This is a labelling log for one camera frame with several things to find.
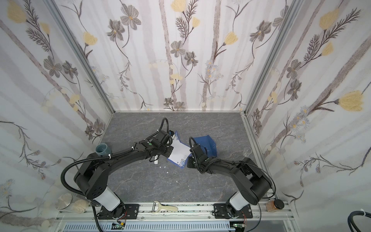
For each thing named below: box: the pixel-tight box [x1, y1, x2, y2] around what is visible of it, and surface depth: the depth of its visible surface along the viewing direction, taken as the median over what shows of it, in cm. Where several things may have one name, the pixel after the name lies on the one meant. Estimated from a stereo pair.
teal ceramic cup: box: [95, 143, 112, 156], surface depth 95 cm
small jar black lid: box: [265, 199, 285, 213], surface depth 70 cm
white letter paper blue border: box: [167, 130, 193, 169], surface depth 95 cm
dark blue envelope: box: [193, 134, 217, 159], surface depth 103 cm
